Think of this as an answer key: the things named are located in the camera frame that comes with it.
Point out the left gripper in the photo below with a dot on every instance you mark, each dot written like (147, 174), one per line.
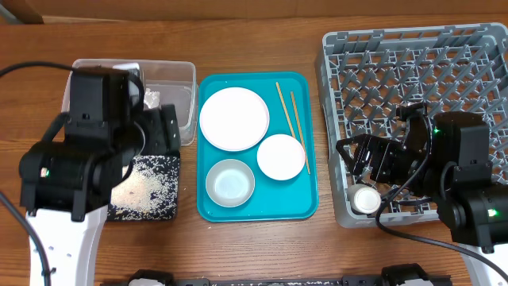
(163, 125)

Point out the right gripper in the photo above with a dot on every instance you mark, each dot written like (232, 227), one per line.
(384, 151)

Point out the white tissue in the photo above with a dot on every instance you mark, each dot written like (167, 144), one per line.
(151, 98)

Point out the small white cup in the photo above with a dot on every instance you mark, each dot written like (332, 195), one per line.
(364, 199)

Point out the pile of rice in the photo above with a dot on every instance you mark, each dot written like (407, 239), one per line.
(145, 190)

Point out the wooden chopstick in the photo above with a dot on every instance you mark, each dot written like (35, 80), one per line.
(285, 109)
(300, 133)

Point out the grey bowl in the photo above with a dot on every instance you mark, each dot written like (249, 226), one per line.
(230, 183)

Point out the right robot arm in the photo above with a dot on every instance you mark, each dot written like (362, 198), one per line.
(446, 159)

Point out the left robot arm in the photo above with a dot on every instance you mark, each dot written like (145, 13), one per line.
(104, 157)

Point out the grey dishwasher rack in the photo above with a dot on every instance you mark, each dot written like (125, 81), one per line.
(363, 75)

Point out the clear plastic bin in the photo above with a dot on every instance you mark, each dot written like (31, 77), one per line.
(175, 81)

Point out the black tray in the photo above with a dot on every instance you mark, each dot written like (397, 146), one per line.
(151, 190)

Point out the teal serving tray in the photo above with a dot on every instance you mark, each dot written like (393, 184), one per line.
(297, 198)

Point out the large white plate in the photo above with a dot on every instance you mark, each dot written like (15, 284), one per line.
(234, 119)

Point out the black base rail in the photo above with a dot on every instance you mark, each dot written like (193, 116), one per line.
(395, 275)

